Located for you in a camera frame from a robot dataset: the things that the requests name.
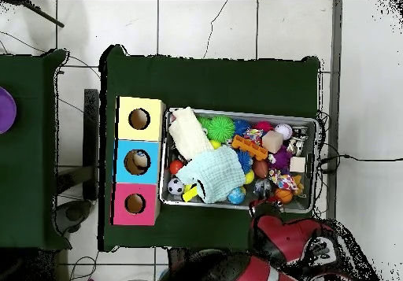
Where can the mint knitted cloth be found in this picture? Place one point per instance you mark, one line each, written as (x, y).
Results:
(217, 172)

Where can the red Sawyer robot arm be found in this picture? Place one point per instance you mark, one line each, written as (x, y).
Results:
(283, 237)

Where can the wooden box with three holes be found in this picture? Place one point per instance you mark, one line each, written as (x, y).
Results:
(148, 133)

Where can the globe print ball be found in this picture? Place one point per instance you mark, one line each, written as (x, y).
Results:
(236, 196)

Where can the small basketball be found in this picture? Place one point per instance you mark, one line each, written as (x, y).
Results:
(283, 195)

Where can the purple plush monster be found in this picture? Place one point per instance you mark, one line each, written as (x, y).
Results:
(281, 158)

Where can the orange long toy block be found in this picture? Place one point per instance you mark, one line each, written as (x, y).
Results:
(250, 148)

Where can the tan wooden cube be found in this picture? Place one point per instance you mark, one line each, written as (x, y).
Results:
(272, 141)

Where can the small soccer ball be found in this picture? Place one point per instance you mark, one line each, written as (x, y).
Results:
(175, 186)

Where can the green spiky rubber ball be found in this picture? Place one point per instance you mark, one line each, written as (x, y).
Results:
(221, 129)

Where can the cream knitted cloth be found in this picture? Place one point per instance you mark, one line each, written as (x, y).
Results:
(189, 133)

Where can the dark green table cloth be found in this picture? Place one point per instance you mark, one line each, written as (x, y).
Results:
(204, 82)
(28, 167)

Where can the grey rounded stand foot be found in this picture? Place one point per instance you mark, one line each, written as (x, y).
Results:
(74, 213)

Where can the purple bowl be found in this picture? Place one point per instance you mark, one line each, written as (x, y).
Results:
(6, 111)

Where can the dark thin rod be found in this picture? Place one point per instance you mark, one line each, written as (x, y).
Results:
(47, 17)

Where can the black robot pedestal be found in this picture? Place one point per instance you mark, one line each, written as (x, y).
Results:
(179, 255)

